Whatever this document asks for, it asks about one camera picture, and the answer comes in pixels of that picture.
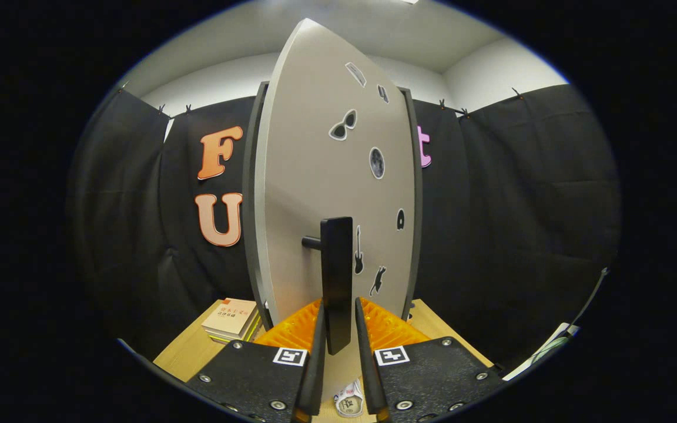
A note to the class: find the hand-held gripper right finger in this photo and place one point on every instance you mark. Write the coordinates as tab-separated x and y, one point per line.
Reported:
372	376

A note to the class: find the black backdrop cloth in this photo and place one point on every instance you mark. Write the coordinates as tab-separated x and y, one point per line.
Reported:
520	223

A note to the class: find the white shoe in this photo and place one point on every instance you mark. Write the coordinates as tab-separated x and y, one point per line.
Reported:
349	402

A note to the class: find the beige paperback book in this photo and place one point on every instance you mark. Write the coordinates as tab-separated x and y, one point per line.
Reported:
230	314

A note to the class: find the beige shoe cabinet door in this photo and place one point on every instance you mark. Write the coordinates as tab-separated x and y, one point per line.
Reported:
309	176

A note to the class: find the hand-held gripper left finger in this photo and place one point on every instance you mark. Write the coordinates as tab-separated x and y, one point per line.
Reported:
315	376

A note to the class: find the row of backdrop clips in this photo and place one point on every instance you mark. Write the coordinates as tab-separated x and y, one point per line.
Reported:
442	104

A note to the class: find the yellow-edged book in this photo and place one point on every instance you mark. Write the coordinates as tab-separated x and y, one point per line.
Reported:
227	338

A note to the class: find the dark grey shoe cabinet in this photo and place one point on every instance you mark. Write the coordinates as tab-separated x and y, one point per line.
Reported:
248	194

